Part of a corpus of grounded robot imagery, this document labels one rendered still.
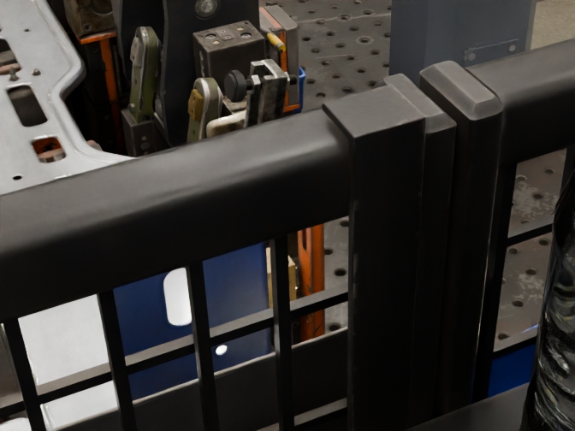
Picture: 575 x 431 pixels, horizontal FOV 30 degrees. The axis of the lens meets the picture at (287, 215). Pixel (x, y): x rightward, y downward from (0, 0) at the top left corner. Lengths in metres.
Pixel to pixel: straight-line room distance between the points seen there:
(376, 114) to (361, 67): 1.71
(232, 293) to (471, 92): 0.45
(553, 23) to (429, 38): 2.10
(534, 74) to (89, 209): 0.13
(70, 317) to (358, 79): 1.03
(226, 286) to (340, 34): 1.41
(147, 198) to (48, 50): 1.23
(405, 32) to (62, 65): 0.53
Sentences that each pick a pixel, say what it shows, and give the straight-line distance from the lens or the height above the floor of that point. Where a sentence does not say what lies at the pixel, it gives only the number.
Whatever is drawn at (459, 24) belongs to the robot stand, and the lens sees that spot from 1.57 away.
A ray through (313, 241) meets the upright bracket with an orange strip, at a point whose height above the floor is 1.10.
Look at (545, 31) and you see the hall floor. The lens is 3.63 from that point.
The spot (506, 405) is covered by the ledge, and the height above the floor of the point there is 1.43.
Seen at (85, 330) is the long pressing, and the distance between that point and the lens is 1.04.
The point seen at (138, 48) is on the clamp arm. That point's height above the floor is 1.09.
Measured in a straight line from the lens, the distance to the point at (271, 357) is 0.35.
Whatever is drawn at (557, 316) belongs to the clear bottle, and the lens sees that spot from 0.25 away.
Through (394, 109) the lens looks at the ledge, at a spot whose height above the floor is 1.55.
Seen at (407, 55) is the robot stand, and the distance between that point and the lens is 1.67.
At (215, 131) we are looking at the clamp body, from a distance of 1.17.
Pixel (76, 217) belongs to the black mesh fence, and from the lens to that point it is 0.26.
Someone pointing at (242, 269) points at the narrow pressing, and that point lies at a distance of 0.72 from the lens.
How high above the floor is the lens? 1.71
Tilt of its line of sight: 38 degrees down
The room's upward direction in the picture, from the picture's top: 2 degrees counter-clockwise
